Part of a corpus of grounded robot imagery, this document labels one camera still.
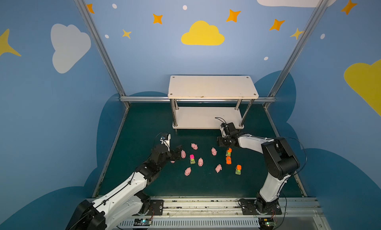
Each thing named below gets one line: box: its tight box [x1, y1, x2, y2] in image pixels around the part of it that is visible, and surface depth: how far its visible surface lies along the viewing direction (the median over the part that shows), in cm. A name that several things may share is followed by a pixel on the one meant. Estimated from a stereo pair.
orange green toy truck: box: [225, 147, 233, 157], surface depth 95 cm
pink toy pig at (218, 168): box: [215, 164, 223, 173], surface depth 88 cm
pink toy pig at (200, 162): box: [197, 157, 204, 168], surface depth 90 cm
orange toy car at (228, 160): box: [225, 156, 232, 165], surface depth 92 cm
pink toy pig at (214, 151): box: [211, 147, 218, 157], surface depth 95 cm
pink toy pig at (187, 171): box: [184, 167, 192, 177], surface depth 87 cm
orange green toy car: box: [235, 164, 242, 175], surface depth 88 cm
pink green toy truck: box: [189, 154, 196, 165], surface depth 92 cm
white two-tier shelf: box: [167, 75, 259, 130], surface depth 102 cm
